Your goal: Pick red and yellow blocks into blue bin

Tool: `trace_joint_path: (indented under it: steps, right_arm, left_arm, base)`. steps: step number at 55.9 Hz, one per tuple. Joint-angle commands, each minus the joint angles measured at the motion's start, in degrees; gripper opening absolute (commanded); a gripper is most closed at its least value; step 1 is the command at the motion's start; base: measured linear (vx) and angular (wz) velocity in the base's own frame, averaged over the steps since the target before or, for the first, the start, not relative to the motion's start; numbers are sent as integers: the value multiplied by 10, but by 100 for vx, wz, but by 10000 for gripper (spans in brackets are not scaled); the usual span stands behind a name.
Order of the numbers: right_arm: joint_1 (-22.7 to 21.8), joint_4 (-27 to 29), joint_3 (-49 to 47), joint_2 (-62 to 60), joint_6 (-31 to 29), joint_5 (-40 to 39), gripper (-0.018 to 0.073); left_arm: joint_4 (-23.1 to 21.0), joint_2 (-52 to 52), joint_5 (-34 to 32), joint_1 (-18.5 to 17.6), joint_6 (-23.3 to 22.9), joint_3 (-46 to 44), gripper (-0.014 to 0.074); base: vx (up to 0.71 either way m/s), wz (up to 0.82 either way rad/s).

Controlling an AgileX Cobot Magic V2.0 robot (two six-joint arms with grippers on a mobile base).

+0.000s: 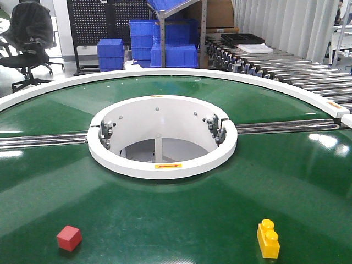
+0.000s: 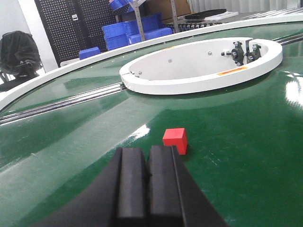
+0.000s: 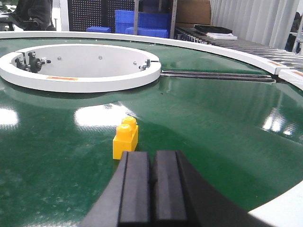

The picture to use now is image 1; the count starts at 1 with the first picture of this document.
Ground large blue crate front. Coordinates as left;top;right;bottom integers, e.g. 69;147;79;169
150;44;198;68

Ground black office chair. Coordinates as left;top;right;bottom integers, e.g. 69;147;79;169
1;1;56;92

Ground steel roller conveyor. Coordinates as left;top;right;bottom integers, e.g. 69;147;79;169
205;33;351;111

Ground small blue stacked crates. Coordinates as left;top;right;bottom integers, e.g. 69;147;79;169
97;39;125;72

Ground yellow studded toy brick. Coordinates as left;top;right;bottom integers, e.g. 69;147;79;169
257;219;280;259

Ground white inner ring guard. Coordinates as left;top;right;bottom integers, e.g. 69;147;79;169
87;95;238;180

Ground metal shelf rack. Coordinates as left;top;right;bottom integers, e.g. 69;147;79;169
147;0;207;68

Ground right steel roller bar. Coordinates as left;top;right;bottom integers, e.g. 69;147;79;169
235;119;340;135

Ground left steel roller bar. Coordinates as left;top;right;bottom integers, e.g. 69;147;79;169
1;132;87;149

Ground white flat tray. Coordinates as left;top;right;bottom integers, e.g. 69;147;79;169
237;43;273;54

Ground black compartment tray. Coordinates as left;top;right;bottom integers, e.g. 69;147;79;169
221;33;265;45

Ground yellow arrow warning label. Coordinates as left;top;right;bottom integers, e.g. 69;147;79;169
155;163;182;169

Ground steel roller bar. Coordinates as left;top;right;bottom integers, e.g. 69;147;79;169
235;119;340;135
1;132;87;149

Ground white outer rim guard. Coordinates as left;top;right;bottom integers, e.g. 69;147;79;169
1;67;350;118

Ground tall blue crate stack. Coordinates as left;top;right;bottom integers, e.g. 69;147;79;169
129;20;157;68

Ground black pegboard panel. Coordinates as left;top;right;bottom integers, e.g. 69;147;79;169
67;0;150;76

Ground red cube block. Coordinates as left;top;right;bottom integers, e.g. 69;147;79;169
57;225;83;252

